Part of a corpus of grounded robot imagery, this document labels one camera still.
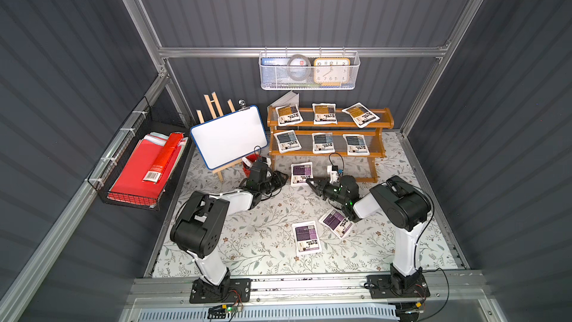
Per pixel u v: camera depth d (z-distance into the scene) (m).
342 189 0.78
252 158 0.89
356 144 0.94
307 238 0.84
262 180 0.77
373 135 1.00
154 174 0.69
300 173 0.94
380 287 0.73
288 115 0.85
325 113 0.86
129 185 0.66
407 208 0.53
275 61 0.88
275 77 0.85
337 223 0.87
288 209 0.93
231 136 0.92
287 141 0.95
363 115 0.84
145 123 0.80
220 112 0.89
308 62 0.85
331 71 0.88
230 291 0.72
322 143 0.94
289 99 0.99
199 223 0.48
